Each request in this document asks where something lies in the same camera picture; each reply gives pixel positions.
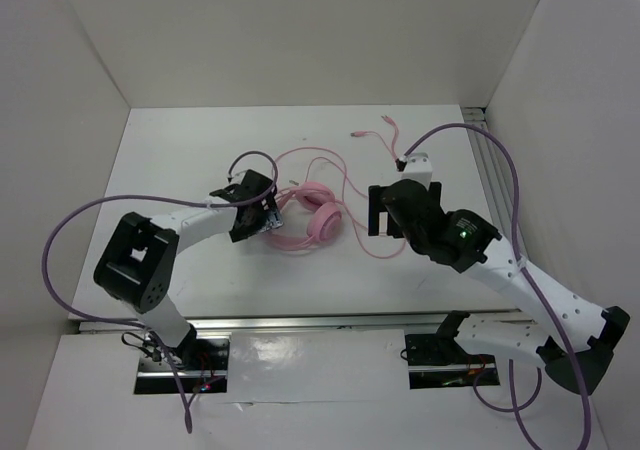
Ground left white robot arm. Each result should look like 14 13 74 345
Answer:
93 170 283 369

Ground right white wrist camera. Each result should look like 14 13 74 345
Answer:
396 152 433 188

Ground aluminium side rail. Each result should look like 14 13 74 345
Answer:
461 107 514 242

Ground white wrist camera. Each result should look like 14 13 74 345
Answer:
227 170 247 185
396 152 433 188

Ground pink headphones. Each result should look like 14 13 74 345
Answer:
266 182 342 252

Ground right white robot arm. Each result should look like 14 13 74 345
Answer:
368 179 630 394

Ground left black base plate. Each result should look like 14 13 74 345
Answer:
121 332 230 396

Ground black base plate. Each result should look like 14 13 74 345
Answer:
121 332 230 396
400 334 500 390

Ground aluminium front rail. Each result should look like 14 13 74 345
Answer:
77 309 531 332

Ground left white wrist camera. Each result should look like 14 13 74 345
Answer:
227 170 247 185

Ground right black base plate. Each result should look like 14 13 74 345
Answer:
400 334 500 390

